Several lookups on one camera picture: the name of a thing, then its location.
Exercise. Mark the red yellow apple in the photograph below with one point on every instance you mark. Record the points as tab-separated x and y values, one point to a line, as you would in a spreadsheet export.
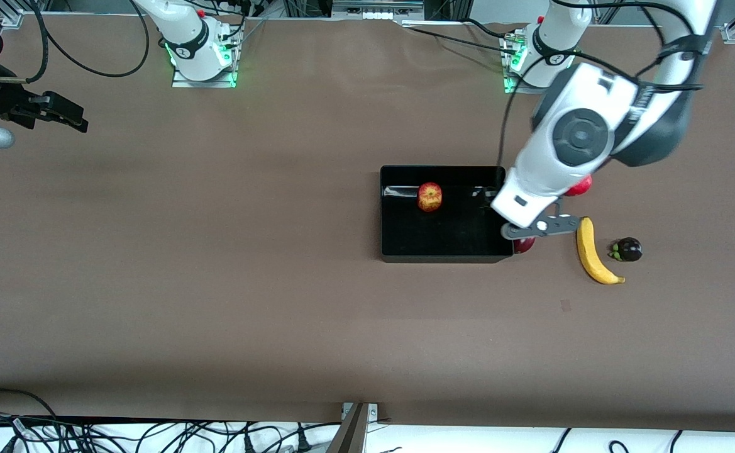
430	197

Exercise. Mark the yellow banana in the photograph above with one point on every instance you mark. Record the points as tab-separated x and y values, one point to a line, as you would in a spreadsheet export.
587	251

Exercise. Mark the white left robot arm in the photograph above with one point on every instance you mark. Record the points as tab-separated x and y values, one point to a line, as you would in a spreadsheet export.
530	170

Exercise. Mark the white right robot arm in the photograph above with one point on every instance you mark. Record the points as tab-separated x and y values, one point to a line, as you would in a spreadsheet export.
185	31

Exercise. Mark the black plastic box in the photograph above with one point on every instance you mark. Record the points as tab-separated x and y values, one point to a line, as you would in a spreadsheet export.
442	239

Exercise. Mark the brown table cover mat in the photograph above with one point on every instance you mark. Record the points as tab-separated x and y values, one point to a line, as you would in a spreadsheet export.
216	283

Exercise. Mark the grey power strip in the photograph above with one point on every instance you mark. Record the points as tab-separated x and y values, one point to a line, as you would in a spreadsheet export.
376	9

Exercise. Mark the red yellow mango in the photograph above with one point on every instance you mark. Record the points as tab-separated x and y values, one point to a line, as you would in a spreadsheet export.
524	245

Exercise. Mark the red pomegranate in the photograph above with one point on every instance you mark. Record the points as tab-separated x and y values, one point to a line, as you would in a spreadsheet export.
582	187

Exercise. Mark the dark purple mangosteen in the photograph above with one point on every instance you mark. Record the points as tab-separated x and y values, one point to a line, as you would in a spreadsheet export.
628	250

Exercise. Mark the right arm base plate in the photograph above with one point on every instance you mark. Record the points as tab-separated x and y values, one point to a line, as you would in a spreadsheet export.
204	83

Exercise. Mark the grey metal camera pole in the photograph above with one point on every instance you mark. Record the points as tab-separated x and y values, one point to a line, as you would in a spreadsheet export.
349	434

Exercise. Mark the metal clamp bracket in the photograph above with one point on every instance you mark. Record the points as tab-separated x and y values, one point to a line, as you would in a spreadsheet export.
373	412

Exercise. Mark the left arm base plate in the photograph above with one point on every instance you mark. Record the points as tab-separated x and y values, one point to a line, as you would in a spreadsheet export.
518	90

